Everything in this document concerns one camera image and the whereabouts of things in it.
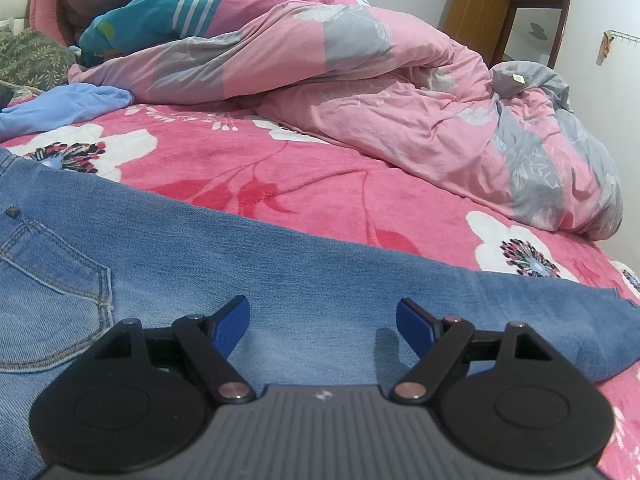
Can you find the blue denim jeans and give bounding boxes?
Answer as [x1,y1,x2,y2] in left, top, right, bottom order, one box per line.
[0,147,640,480]

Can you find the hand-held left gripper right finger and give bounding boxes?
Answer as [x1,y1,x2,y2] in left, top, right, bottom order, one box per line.
[390,297,553,405]

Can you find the green patterned pillow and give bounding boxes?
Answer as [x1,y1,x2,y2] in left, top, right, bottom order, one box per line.
[0,29,76,90]

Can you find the brown wooden door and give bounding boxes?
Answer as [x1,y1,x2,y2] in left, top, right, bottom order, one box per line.
[439,0,511,66]

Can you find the light blue garment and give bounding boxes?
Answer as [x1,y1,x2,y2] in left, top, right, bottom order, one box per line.
[0,83,133,140]

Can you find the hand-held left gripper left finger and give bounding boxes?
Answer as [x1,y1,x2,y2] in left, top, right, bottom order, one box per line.
[97,295,256,405]

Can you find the teal pink striped quilt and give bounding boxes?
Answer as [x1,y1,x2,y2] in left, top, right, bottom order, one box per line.
[77,0,371,68]

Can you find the pink floral bed sheet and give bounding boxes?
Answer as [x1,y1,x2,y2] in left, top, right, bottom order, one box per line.
[0,102,640,480]

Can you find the red pillow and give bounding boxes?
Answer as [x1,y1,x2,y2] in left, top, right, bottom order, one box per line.
[29,0,73,46]

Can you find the pink grey floral quilt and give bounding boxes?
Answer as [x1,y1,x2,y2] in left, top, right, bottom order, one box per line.
[67,2,625,241]

